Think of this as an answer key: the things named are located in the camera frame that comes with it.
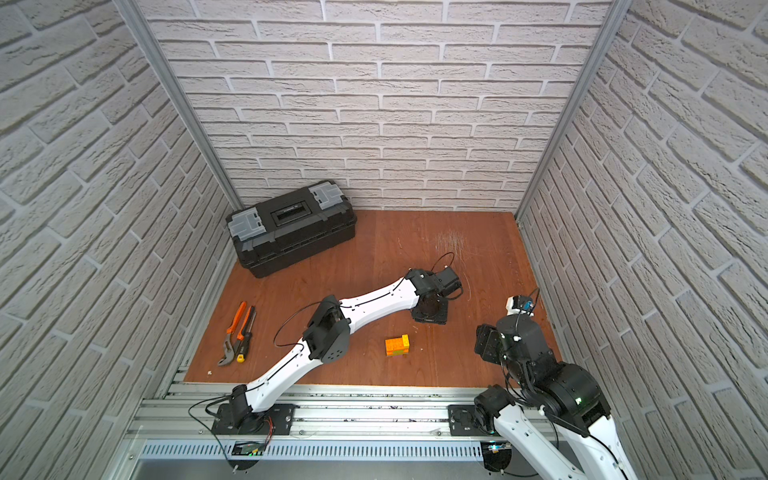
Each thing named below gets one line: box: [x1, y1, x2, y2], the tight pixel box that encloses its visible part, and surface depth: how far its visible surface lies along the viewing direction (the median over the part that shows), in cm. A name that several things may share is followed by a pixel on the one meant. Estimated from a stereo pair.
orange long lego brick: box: [385, 337, 409, 356], surface depth 82 cm
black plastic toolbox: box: [226, 180, 357, 278], surface depth 98 cm
